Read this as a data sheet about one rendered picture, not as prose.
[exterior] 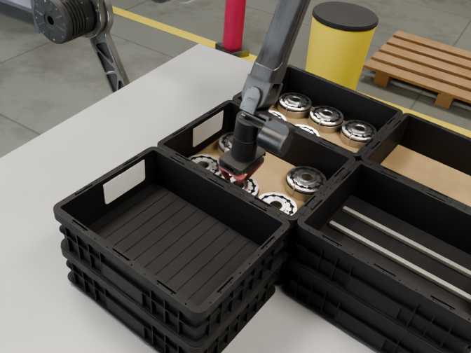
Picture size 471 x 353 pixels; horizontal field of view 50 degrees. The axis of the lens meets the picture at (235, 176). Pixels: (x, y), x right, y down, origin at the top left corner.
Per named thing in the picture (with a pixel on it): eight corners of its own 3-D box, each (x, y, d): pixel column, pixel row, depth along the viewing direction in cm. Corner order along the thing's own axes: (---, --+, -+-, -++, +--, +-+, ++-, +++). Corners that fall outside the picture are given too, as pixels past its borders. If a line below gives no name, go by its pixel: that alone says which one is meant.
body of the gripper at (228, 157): (265, 157, 119) (271, 132, 114) (240, 177, 113) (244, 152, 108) (244, 144, 122) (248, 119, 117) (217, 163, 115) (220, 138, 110)
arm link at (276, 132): (264, 83, 112) (248, 83, 105) (310, 104, 108) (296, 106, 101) (245, 132, 116) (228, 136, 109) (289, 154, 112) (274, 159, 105)
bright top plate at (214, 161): (174, 168, 127) (174, 167, 126) (200, 150, 133) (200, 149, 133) (205, 186, 122) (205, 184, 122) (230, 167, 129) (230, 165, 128)
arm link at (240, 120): (246, 102, 111) (231, 113, 107) (272, 115, 109) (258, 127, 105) (242, 127, 116) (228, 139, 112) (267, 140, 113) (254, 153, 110)
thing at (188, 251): (57, 247, 110) (50, 209, 103) (154, 182, 129) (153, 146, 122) (197, 354, 93) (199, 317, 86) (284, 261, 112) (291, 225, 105)
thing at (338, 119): (304, 118, 150) (304, 116, 149) (317, 104, 157) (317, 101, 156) (336, 129, 146) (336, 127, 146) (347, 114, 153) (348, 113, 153)
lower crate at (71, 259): (64, 279, 117) (56, 244, 109) (155, 213, 136) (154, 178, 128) (195, 385, 100) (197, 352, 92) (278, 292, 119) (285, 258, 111)
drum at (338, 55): (364, 104, 328) (390, 15, 290) (335, 127, 305) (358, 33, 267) (316, 82, 345) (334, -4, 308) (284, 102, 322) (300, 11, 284)
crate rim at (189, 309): (50, 216, 104) (48, 207, 102) (153, 152, 123) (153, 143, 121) (199, 325, 87) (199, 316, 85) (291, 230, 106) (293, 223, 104)
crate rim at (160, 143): (153, 152, 123) (153, 143, 121) (228, 105, 142) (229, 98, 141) (291, 230, 106) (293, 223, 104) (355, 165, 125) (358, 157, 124)
